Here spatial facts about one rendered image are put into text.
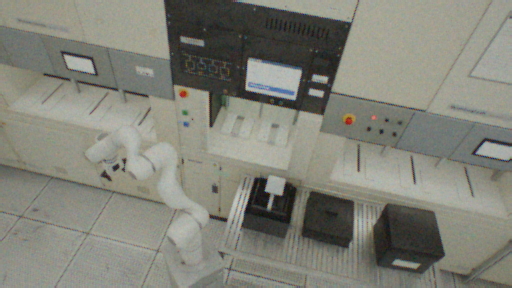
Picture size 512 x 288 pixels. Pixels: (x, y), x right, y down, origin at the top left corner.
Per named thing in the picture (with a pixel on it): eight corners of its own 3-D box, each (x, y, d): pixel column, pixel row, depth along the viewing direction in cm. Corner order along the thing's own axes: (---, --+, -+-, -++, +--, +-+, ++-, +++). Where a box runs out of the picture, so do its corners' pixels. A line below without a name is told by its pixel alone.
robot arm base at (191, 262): (184, 279, 186) (182, 265, 172) (170, 250, 196) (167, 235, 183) (215, 262, 194) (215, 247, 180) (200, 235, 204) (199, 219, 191)
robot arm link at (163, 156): (179, 236, 172) (202, 215, 182) (194, 243, 164) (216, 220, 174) (131, 155, 150) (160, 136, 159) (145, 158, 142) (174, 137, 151)
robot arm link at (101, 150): (106, 160, 154) (91, 167, 178) (135, 140, 164) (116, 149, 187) (94, 143, 152) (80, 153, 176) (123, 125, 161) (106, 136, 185)
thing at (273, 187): (257, 194, 227) (262, 164, 204) (287, 202, 225) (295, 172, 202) (248, 226, 210) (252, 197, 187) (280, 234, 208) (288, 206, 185)
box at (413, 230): (375, 266, 201) (392, 246, 182) (371, 224, 220) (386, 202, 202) (424, 275, 200) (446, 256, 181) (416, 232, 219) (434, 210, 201)
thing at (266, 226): (252, 192, 229) (254, 176, 217) (292, 202, 226) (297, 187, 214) (241, 227, 210) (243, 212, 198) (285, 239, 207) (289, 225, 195)
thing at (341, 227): (301, 236, 210) (305, 225, 200) (307, 197, 230) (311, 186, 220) (348, 248, 207) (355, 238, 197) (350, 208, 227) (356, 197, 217)
